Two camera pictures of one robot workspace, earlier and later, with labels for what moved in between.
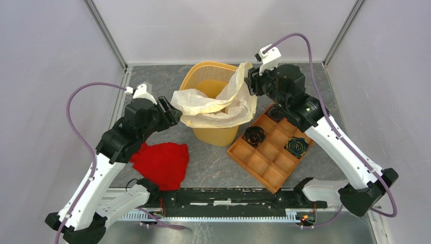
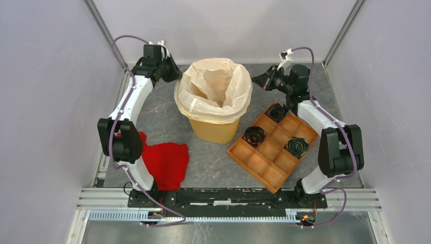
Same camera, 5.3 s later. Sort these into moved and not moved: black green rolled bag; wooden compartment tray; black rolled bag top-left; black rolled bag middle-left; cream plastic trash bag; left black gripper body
Moved: left black gripper body; cream plastic trash bag
Not moved: black green rolled bag; black rolled bag middle-left; wooden compartment tray; black rolled bag top-left
